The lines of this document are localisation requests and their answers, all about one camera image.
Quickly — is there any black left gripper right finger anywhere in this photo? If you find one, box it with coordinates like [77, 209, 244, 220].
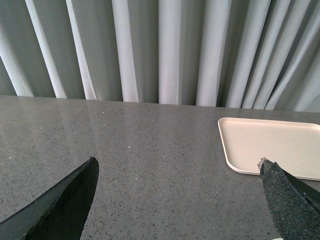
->
[258, 157, 320, 240]

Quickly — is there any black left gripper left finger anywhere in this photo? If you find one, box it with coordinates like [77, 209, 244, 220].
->
[0, 157, 99, 240]

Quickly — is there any cream rectangular tray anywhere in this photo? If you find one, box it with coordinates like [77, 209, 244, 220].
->
[218, 117, 320, 181]

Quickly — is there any grey white curtain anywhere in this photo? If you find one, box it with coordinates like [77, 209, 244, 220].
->
[0, 0, 320, 112]

